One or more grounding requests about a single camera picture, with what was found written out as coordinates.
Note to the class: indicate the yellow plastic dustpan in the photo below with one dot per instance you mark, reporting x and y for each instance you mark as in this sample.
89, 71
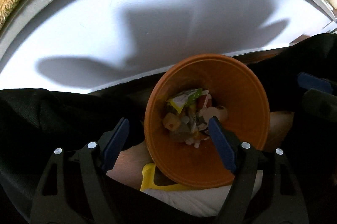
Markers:
148, 173

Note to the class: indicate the orange plastic trash bin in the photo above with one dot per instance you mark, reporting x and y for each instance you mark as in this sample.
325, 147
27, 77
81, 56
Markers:
232, 85

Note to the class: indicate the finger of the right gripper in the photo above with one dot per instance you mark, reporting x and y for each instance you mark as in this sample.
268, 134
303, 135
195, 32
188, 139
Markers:
308, 82

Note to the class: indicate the mixed trash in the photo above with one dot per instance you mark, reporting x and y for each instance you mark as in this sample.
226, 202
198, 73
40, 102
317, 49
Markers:
188, 116

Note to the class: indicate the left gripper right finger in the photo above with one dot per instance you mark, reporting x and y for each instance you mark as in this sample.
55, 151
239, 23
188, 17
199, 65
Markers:
262, 191

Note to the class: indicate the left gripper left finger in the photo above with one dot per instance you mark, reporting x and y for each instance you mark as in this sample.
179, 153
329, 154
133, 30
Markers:
71, 188

